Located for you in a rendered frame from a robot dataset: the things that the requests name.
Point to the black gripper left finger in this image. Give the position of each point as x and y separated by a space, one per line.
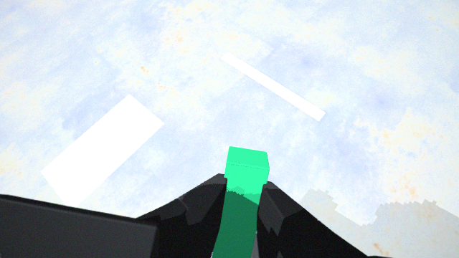
186 227

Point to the green rectangular post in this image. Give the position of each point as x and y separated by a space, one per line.
246 171

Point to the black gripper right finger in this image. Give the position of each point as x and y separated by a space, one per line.
286 230

